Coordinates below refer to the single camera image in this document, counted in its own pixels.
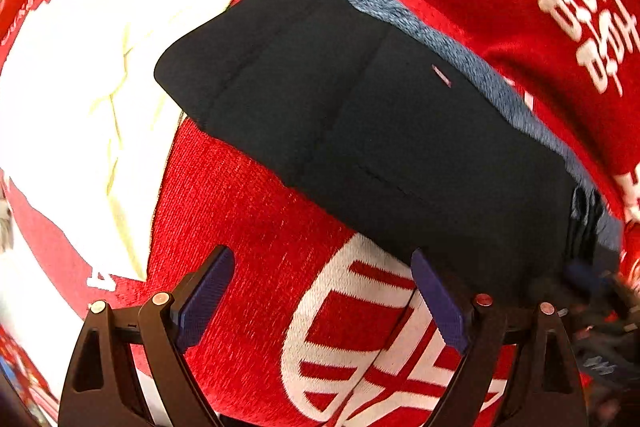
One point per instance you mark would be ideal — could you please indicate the red printed blanket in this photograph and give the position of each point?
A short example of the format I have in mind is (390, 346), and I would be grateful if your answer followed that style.
(240, 217)

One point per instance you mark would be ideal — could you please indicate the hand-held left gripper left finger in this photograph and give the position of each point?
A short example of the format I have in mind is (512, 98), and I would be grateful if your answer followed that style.
(205, 302)

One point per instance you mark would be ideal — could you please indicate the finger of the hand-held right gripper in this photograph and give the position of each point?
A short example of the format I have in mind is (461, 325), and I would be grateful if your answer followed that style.
(585, 274)

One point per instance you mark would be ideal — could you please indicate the black pants with blue trim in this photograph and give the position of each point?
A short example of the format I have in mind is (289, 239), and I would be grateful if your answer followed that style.
(380, 117)

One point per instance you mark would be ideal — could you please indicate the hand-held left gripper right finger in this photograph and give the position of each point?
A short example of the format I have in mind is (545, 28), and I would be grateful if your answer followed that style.
(440, 302)

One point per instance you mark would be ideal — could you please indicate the cream white garment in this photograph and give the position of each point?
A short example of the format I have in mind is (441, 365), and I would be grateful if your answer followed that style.
(75, 107)

